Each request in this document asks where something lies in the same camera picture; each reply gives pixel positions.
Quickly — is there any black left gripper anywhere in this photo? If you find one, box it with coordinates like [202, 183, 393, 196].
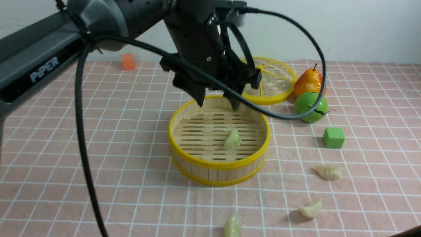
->
[164, 0, 261, 111]

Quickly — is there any pale green dumpling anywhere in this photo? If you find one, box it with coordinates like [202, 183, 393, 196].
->
[224, 212, 242, 237]
[223, 128, 242, 150]

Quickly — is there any pale green dumpling bottom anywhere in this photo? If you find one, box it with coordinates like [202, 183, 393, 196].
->
[224, 212, 242, 237]

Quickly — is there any cream dumpling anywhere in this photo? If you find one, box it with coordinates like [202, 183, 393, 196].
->
[298, 198, 323, 219]
[314, 165, 344, 181]

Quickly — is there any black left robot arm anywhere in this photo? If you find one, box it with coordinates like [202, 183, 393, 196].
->
[1, 0, 261, 118]

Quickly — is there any yellow bamboo steamer tray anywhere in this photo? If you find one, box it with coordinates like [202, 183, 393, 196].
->
[168, 95, 271, 187]

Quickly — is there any yellow woven steamer lid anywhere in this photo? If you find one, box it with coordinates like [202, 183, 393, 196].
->
[242, 57, 297, 105]

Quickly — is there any green toy apple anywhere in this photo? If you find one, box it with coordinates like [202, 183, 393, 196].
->
[294, 92, 336, 123]

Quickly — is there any orange yellow toy pear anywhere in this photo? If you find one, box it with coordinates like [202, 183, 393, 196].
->
[293, 63, 322, 98]

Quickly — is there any orange cube block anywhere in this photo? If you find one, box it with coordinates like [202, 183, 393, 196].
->
[121, 53, 136, 70]

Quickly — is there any green cube block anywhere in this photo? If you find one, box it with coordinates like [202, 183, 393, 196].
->
[322, 127, 345, 149]

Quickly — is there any pink checkered tablecloth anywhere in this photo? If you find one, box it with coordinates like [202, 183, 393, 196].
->
[1, 62, 421, 237]

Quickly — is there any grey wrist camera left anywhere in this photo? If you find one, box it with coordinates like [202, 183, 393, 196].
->
[226, 0, 248, 27]

